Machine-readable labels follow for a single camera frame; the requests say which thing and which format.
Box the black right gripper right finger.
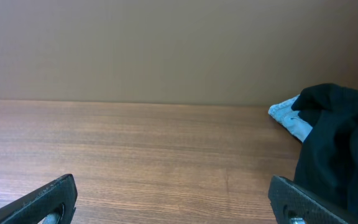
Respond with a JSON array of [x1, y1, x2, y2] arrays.
[[268, 175, 358, 224]]

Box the light blue jeans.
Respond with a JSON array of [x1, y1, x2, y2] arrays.
[[268, 95, 313, 142]]

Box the black shorts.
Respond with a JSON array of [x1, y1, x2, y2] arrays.
[[291, 84, 358, 217]]

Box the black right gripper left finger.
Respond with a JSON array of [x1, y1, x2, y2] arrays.
[[0, 174, 78, 224]]

